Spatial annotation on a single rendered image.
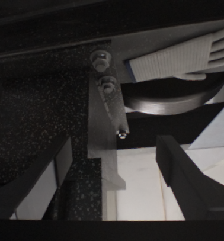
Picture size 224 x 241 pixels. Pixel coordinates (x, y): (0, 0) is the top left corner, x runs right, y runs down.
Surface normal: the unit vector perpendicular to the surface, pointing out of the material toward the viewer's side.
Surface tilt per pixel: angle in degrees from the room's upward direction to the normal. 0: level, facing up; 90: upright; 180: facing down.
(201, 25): 0
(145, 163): 90
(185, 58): 0
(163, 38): 0
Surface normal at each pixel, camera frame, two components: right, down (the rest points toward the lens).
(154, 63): 0.04, 0.91
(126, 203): -0.16, -0.41
